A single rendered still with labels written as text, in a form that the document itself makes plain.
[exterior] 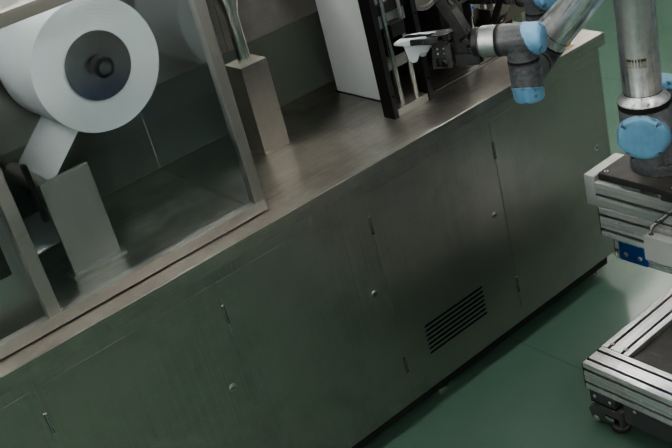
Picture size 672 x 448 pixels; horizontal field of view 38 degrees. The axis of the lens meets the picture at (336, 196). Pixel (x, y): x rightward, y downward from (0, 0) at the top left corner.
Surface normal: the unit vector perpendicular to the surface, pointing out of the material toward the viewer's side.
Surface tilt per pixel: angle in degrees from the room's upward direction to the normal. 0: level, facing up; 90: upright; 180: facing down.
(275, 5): 90
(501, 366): 0
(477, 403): 0
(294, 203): 0
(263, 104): 90
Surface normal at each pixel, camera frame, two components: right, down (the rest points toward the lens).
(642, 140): -0.38, 0.61
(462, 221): 0.61, 0.22
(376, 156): -0.23, -0.87
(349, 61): -0.76, 0.44
